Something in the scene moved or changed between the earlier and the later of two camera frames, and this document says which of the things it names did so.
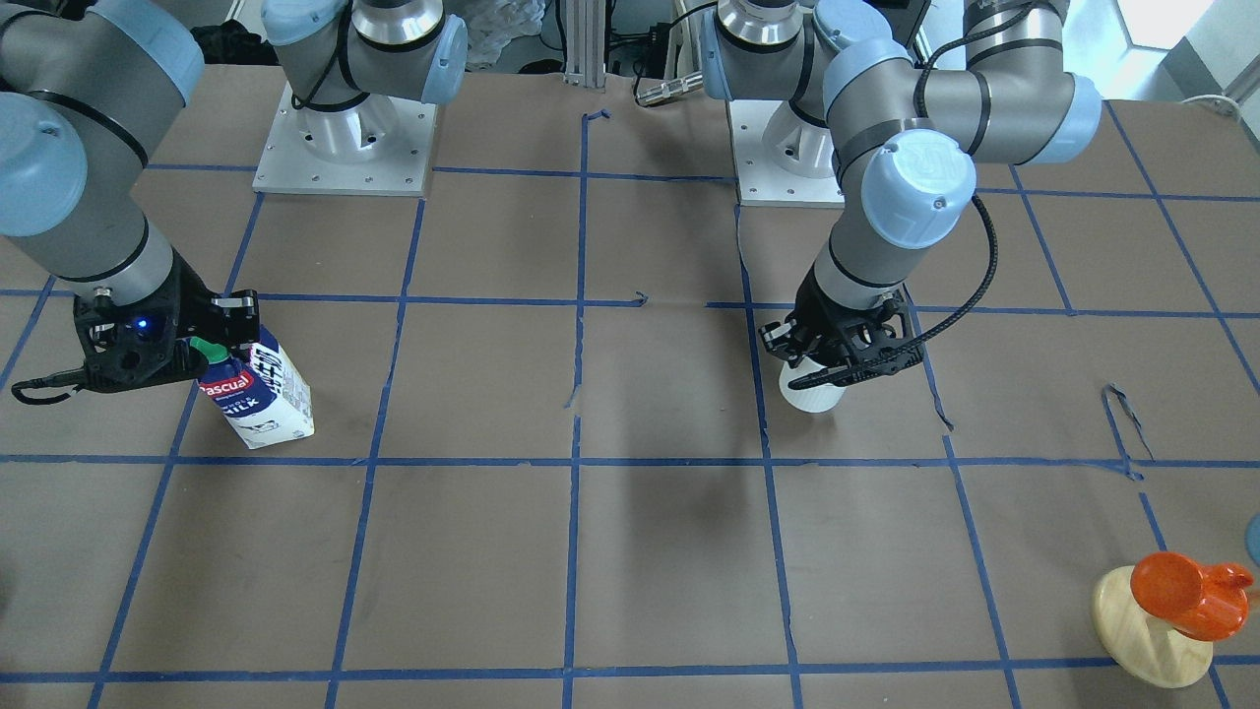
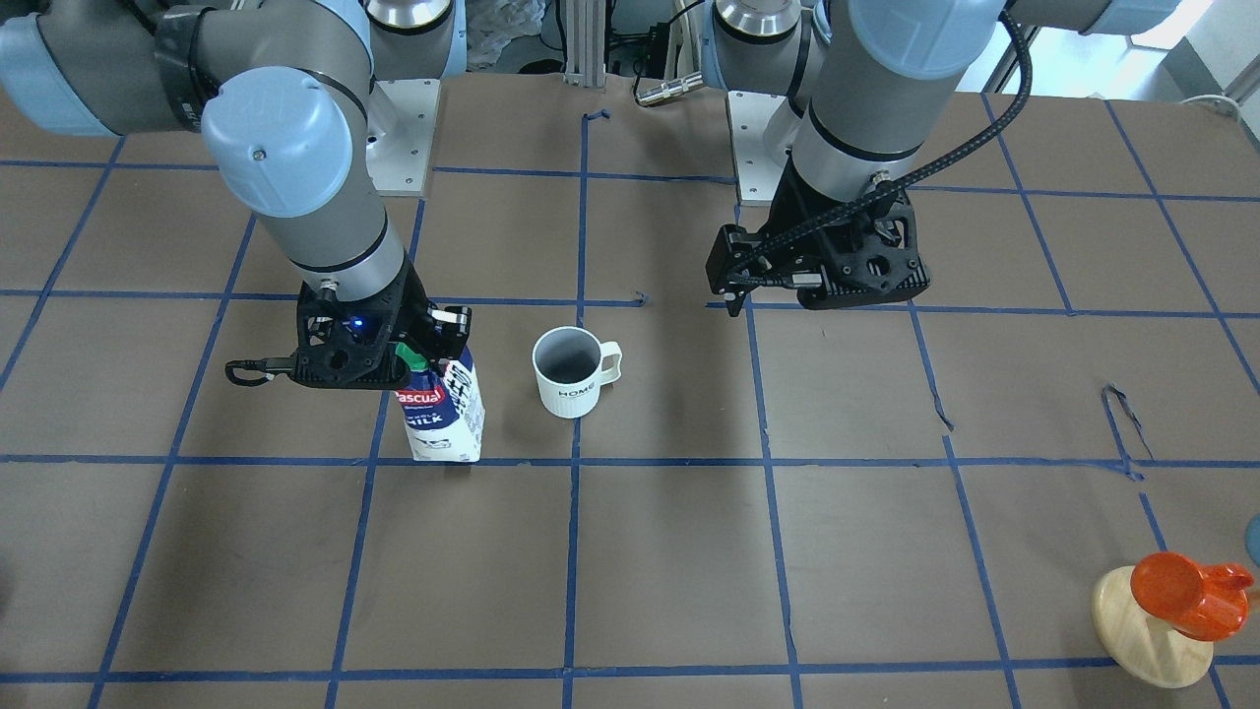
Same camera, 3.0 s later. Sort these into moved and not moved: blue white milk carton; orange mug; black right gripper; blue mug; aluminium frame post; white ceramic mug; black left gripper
Moved: blue white milk carton; white ceramic mug; black left gripper; black right gripper
Not moved: aluminium frame post; blue mug; orange mug
